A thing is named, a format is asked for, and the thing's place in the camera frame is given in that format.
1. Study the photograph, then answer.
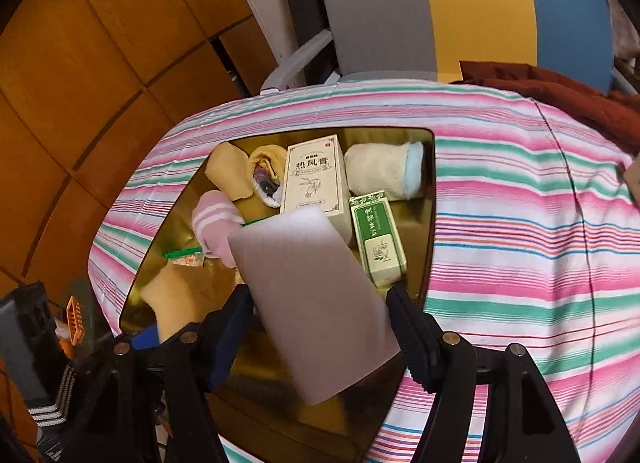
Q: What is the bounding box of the white foam block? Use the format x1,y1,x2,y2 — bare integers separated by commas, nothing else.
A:
229,206,399,405

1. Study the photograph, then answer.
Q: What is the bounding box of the small green tea box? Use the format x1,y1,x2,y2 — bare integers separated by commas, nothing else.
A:
349,191,407,287

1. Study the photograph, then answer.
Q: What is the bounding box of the pink striped sock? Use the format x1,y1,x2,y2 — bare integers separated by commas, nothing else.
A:
192,190,244,269

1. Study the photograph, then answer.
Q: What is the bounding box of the beige cloth pad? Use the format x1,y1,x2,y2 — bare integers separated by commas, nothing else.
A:
205,142,254,202

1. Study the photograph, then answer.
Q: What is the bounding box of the cream blue sock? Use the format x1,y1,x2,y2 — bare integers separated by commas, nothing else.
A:
344,142,424,201

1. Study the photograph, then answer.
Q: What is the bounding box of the yellow patterned sock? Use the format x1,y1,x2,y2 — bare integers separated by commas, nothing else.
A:
248,144,286,208

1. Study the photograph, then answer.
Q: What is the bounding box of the cream medicine box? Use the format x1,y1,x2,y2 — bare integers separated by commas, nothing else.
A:
280,134,354,244

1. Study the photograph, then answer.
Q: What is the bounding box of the tan sponge block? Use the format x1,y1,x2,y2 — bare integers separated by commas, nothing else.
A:
140,261,240,343

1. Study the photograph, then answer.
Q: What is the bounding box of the yellow cracker packet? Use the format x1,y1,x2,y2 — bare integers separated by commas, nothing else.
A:
164,246,205,268

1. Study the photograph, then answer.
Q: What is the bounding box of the long cream carton box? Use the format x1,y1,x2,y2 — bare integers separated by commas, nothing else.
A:
623,155,640,207

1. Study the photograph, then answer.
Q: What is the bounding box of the striped pink green tablecloth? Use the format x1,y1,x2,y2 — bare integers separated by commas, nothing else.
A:
88,79,639,462

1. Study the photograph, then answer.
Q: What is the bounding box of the gold metal tray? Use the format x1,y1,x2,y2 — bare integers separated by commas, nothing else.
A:
120,127,435,462

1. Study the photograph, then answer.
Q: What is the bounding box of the wooden panel wardrobe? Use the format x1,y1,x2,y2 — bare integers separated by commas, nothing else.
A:
1,0,276,310

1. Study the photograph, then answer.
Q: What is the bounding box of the grey yellow blue chair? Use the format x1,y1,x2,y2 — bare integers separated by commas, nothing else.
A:
259,0,639,97

